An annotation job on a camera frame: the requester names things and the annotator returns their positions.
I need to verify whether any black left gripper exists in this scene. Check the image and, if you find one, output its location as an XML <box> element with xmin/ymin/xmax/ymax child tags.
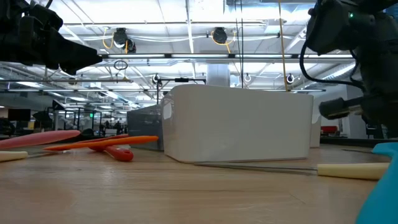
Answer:
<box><xmin>0</xmin><ymin>0</ymin><xmax>103</xmax><ymax>75</ymax></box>

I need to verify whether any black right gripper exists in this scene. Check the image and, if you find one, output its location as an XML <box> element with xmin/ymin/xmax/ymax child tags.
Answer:
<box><xmin>306</xmin><ymin>0</ymin><xmax>398</xmax><ymax>139</ymax></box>

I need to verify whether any blue silicone spatula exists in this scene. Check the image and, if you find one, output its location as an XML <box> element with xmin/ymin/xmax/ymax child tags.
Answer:
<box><xmin>355</xmin><ymin>142</ymin><xmax>398</xmax><ymax>224</ymax></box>

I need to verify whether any pink silicone spatula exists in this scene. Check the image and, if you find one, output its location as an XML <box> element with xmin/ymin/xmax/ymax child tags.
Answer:
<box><xmin>0</xmin><ymin>129</ymin><xmax>81</xmax><ymax>150</ymax></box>

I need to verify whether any dark red silicone spatula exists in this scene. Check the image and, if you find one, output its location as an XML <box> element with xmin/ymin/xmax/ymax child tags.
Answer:
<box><xmin>79</xmin><ymin>134</ymin><xmax>130</xmax><ymax>144</ymax></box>

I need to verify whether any orange silicone spatula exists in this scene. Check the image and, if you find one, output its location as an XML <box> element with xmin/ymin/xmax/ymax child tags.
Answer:
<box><xmin>43</xmin><ymin>135</ymin><xmax>159</xmax><ymax>152</ymax></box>

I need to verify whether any red sofa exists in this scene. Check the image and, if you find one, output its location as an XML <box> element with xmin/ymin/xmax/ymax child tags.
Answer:
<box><xmin>320</xmin><ymin>125</ymin><xmax>339</xmax><ymax>135</ymax></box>

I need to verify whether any small white plastic bin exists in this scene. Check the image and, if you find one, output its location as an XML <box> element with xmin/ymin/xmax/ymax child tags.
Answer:
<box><xmin>309</xmin><ymin>114</ymin><xmax>323</xmax><ymax>149</ymax></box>

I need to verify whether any grey translucent plastic bin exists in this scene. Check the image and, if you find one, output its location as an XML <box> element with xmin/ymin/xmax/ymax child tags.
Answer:
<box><xmin>126</xmin><ymin>104</ymin><xmax>165</xmax><ymax>152</ymax></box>

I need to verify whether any large white plastic bin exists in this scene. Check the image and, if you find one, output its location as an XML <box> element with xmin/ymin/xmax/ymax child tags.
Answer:
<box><xmin>160</xmin><ymin>84</ymin><xmax>314</xmax><ymax>164</ymax></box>

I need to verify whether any black aluminium table frame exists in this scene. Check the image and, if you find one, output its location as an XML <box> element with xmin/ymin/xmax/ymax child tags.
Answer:
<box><xmin>0</xmin><ymin>128</ymin><xmax>398</xmax><ymax>149</ymax></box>

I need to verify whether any black ceiling cable reel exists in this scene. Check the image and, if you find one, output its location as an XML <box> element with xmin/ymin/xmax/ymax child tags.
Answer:
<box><xmin>112</xmin><ymin>27</ymin><xmax>137</xmax><ymax>54</ymax></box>
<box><xmin>211</xmin><ymin>27</ymin><xmax>234</xmax><ymax>54</ymax></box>

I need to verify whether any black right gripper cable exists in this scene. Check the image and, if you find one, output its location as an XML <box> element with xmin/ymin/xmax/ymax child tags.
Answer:
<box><xmin>299</xmin><ymin>40</ymin><xmax>366</xmax><ymax>91</ymax></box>

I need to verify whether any black camera rig frame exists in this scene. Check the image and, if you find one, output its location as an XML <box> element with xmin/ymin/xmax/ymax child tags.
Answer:
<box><xmin>156</xmin><ymin>77</ymin><xmax>206</xmax><ymax>106</ymax></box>

